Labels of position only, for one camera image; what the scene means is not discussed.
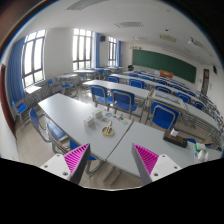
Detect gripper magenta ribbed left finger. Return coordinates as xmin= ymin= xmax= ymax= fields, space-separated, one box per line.
xmin=40 ymin=143 xmax=92 ymax=185

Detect blue chair front row middle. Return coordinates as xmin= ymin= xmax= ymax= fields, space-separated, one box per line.
xmin=111 ymin=89 xmax=138 ymax=114

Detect blue chair far left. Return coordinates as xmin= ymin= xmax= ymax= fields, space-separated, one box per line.
xmin=12 ymin=102 xmax=28 ymax=116

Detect blue chair near left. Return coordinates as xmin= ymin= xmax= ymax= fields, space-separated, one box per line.
xmin=47 ymin=122 xmax=68 ymax=143

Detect grey desk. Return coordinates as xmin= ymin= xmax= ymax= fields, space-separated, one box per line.
xmin=107 ymin=121 xmax=222 ymax=178
xmin=39 ymin=94 xmax=132 ymax=160

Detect green chalkboard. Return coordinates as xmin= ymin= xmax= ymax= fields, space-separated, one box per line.
xmin=132 ymin=50 xmax=196 ymax=83

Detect grey desk right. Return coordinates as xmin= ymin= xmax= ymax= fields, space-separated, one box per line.
xmin=107 ymin=121 xmax=222 ymax=178

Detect colourful cards on table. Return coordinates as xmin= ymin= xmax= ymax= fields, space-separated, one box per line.
xmin=106 ymin=113 xmax=128 ymax=125

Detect blue curtain left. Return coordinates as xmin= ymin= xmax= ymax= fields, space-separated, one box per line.
xmin=7 ymin=38 xmax=25 ymax=102

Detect dark tissue box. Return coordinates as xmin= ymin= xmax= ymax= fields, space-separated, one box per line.
xmin=163 ymin=131 xmax=188 ymax=148

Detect window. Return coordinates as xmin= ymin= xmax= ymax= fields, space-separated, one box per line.
xmin=22 ymin=30 xmax=46 ymax=88
xmin=72 ymin=28 xmax=92 ymax=70

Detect white bottle right edge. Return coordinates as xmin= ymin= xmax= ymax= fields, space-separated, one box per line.
xmin=194 ymin=143 xmax=209 ymax=164

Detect blue chair row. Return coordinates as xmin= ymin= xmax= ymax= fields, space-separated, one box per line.
xmin=111 ymin=89 xmax=138 ymax=114
xmin=90 ymin=85 xmax=113 ymax=106

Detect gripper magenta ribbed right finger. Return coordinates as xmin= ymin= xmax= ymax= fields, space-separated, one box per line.
xmin=131 ymin=143 xmax=183 ymax=186

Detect left window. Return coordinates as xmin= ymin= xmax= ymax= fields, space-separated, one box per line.
xmin=22 ymin=30 xmax=46 ymax=88

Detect blue chair front row left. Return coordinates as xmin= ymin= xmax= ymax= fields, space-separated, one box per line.
xmin=90 ymin=85 xmax=113 ymax=106

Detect grey desk left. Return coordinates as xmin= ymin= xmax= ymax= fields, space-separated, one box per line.
xmin=39 ymin=94 xmax=132 ymax=160

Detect blue chair right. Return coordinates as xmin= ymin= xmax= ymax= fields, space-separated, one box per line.
xmin=151 ymin=102 xmax=179 ymax=130

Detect middle window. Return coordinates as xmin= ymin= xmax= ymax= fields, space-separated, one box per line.
xmin=72 ymin=28 xmax=92 ymax=70

